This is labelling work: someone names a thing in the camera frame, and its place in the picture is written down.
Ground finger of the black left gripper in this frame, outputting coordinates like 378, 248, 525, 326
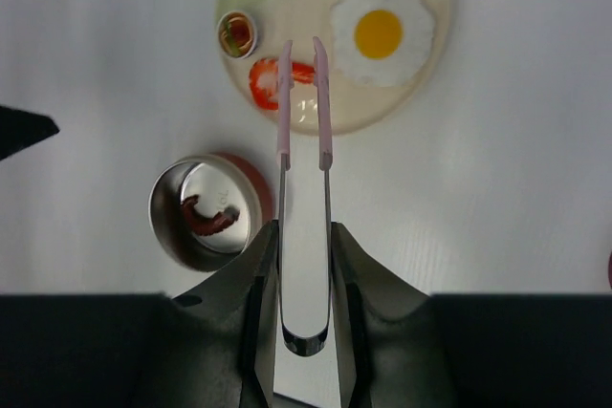
0, 105, 60, 161

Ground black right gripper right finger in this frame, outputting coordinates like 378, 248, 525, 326
331, 223, 427, 407

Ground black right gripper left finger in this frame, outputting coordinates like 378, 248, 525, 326
175, 220, 279, 407

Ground dark red toy octopus tentacle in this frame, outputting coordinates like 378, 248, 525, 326
180, 195, 240, 237

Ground pink cat paw tongs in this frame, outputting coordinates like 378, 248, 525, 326
276, 36, 333, 357

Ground cream green round plate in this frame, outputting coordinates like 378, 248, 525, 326
216, 0, 450, 134

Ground red steel lunch box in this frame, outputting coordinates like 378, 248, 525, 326
148, 151, 274, 272

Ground orange toy shrimp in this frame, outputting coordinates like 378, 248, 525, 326
249, 57, 315, 111

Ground toy noodle bowl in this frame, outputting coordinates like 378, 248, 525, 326
216, 11, 258, 59

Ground toy fried egg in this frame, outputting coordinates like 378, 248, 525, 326
330, 0, 436, 88

